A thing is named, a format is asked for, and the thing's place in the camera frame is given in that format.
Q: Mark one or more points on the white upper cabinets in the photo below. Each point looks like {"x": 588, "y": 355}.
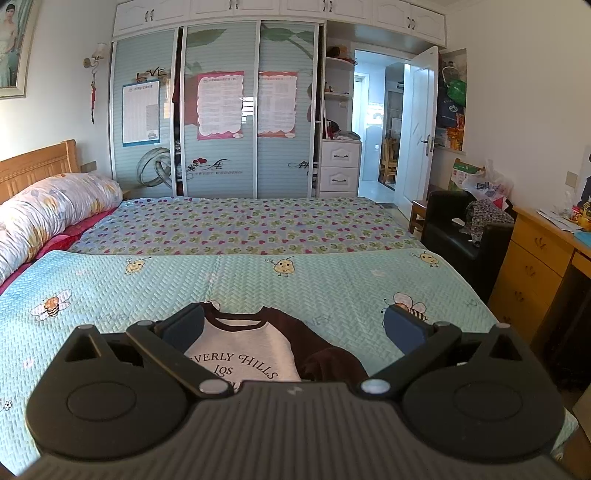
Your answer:
{"x": 277, "y": 9}

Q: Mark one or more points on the wall socket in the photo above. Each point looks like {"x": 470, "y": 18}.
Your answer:
{"x": 573, "y": 179}

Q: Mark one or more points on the small wooden side table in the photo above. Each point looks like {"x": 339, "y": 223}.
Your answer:
{"x": 418, "y": 214}

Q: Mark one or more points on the pink bordered poster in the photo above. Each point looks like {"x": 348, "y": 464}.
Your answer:
{"x": 220, "y": 106}
{"x": 277, "y": 104}

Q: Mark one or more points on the floral pillow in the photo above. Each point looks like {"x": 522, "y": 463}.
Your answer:
{"x": 55, "y": 207}

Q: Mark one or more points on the green shopping bag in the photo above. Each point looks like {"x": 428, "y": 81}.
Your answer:
{"x": 457, "y": 91}

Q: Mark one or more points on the yellow jar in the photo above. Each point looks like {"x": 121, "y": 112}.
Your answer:
{"x": 584, "y": 219}

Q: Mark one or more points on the wall lamp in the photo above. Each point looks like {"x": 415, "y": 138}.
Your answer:
{"x": 98, "y": 50}

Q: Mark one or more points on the green and white carton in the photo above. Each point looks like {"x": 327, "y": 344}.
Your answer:
{"x": 461, "y": 175}

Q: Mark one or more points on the wooden chair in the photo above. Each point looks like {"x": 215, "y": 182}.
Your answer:
{"x": 390, "y": 161}

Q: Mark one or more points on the red blanket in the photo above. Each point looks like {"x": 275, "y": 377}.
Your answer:
{"x": 78, "y": 230}

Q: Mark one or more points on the pile of clothes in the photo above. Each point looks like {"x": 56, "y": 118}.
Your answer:
{"x": 346, "y": 134}

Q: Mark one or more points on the white plastic bag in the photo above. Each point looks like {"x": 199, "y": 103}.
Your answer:
{"x": 494, "y": 184}

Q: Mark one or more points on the wooden desk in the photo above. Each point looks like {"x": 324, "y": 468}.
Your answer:
{"x": 526, "y": 258}

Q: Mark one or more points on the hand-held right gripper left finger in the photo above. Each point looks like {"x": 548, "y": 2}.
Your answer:
{"x": 184, "y": 325}

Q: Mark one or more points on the patterned cloth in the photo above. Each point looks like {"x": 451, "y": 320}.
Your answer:
{"x": 485, "y": 217}

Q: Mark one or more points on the white drawer cabinet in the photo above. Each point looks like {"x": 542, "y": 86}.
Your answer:
{"x": 339, "y": 180}

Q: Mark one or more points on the grey sweatshirt with brown sleeves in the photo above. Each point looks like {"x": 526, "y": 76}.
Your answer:
{"x": 249, "y": 337}

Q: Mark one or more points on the orange snack packets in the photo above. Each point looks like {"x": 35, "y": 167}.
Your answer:
{"x": 452, "y": 137}

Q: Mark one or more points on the white door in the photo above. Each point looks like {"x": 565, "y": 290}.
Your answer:
{"x": 418, "y": 138}

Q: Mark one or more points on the dark blue bag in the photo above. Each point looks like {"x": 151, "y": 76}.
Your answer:
{"x": 450, "y": 113}

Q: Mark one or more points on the white corner shelf unit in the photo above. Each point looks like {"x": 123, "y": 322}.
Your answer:
{"x": 337, "y": 94}

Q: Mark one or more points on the wooden headboard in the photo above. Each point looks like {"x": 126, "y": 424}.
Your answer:
{"x": 32, "y": 170}

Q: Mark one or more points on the papers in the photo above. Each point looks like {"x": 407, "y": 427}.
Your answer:
{"x": 554, "y": 217}

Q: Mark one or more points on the black armchair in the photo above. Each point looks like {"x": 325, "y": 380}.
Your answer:
{"x": 452, "y": 240}

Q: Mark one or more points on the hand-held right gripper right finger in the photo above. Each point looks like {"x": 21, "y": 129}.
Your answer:
{"x": 406, "y": 325}

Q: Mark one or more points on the blue bordered chart poster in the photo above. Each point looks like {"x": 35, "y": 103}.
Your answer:
{"x": 141, "y": 113}

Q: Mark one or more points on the red hanging ornament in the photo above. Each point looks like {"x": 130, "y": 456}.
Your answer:
{"x": 93, "y": 97}

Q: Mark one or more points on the heart print bedsheet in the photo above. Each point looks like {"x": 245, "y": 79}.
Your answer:
{"x": 254, "y": 226}

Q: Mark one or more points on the framed wall photo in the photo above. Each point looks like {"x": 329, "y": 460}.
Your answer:
{"x": 14, "y": 46}

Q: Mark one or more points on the sliding door wardrobe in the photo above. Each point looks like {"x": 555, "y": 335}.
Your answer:
{"x": 217, "y": 161}

